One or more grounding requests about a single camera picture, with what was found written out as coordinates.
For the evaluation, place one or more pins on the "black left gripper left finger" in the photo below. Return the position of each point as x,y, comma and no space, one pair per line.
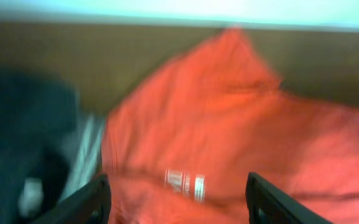
89,205

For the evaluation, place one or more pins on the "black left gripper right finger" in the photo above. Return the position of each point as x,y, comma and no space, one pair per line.
268,204

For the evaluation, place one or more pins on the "orange red t-shirt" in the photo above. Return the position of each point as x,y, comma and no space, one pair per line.
179,148

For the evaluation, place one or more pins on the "black Nike garment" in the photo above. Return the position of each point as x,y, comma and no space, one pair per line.
35,114

